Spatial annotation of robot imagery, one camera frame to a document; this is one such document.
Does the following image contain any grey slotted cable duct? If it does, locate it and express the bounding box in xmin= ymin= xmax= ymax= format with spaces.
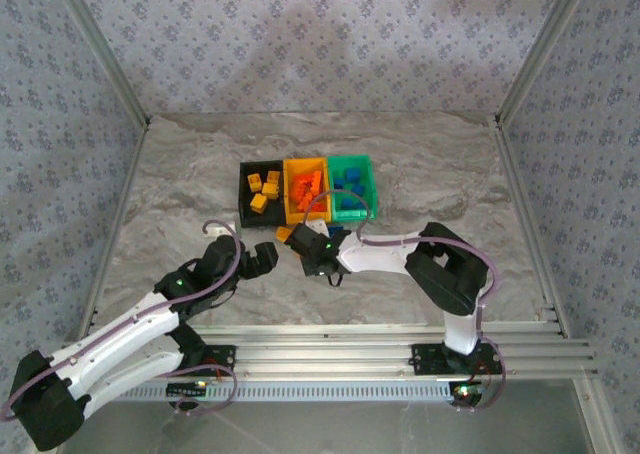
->
xmin=117 ymin=381 xmax=459 ymax=404

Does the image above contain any aluminium side rail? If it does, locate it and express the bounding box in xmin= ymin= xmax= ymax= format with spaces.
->
xmin=492 ymin=116 xmax=571 ymax=338
xmin=74 ymin=118 xmax=151 ymax=338

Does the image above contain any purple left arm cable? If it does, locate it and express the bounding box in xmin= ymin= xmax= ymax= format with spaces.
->
xmin=0 ymin=218 xmax=244 ymax=423

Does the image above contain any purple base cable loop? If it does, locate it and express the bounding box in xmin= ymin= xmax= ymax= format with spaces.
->
xmin=172 ymin=356 xmax=240 ymax=416
xmin=469 ymin=341 xmax=507 ymax=411

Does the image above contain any aluminium frame post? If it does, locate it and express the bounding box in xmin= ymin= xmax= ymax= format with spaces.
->
xmin=492 ymin=0 xmax=599 ymax=125
xmin=52 ymin=0 xmax=153 ymax=128

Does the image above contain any aluminium frame leg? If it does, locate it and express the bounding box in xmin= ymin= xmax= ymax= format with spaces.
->
xmin=569 ymin=378 xmax=619 ymax=454

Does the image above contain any black plastic storage bin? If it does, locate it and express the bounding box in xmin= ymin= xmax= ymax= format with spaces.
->
xmin=237 ymin=159 xmax=287 ymax=229

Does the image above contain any small black circuit board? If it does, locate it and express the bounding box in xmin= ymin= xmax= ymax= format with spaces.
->
xmin=167 ymin=381 xmax=209 ymax=399
xmin=449 ymin=381 xmax=484 ymax=409

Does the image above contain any aluminium base rail beam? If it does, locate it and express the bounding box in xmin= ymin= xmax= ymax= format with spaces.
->
xmin=59 ymin=323 xmax=599 ymax=390

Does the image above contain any green plastic storage bin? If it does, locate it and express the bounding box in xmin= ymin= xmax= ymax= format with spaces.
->
xmin=326 ymin=153 xmax=380 ymax=224

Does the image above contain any yellow plastic storage bin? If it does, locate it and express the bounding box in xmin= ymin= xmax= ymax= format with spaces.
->
xmin=282 ymin=157 xmax=332 ymax=225

